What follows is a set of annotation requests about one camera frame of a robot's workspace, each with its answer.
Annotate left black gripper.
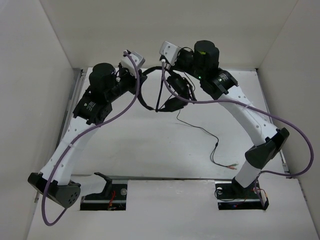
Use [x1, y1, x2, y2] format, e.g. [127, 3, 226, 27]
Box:
[106, 62, 148, 103]

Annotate thin black headphone cord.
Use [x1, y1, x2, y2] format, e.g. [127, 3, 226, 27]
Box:
[154, 67, 240, 171]

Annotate black headphones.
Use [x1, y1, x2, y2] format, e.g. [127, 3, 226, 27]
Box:
[137, 66, 188, 112]

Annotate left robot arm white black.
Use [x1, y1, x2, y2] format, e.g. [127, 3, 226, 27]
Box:
[27, 60, 145, 209]

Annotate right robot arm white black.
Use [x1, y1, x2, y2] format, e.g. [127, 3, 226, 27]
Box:
[159, 40, 290, 197]

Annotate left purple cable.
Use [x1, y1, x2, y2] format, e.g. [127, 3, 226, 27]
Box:
[41, 51, 141, 227]

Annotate purple cable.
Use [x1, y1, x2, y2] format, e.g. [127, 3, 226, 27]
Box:
[41, 51, 141, 227]
[159, 59, 315, 177]

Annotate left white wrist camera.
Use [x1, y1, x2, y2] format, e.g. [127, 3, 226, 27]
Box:
[120, 50, 146, 78]

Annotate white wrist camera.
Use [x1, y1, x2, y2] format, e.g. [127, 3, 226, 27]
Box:
[120, 50, 146, 78]
[159, 41, 182, 66]

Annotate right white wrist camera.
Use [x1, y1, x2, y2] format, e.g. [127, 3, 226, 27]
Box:
[159, 41, 182, 66]

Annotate front aluminium rail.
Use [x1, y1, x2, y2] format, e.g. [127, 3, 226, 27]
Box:
[108, 175, 232, 181]

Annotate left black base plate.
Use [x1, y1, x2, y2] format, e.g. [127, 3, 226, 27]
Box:
[80, 172, 128, 211]

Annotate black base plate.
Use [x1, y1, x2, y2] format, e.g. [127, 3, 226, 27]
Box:
[80, 172, 128, 211]
[214, 181, 270, 211]

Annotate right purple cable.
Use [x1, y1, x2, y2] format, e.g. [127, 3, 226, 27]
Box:
[159, 59, 315, 177]

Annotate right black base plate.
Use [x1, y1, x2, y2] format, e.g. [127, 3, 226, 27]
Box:
[214, 181, 270, 211]

